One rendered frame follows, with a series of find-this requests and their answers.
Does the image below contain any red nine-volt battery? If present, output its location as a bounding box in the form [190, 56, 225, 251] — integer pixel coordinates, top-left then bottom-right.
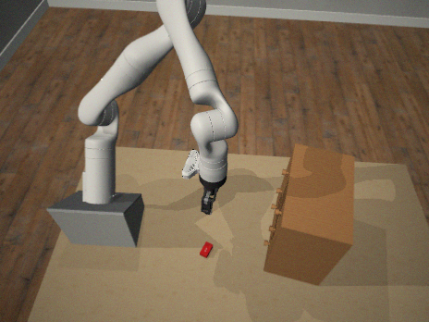
[200, 242, 213, 258]

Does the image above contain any brown wooden chest of drawers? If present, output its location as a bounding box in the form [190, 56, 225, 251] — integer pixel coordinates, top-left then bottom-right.
[264, 143, 354, 286]

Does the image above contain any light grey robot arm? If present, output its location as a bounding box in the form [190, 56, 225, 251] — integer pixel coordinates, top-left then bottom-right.
[78, 0, 239, 204]

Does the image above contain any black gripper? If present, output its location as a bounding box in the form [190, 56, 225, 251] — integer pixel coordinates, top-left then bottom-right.
[199, 174, 227, 215]

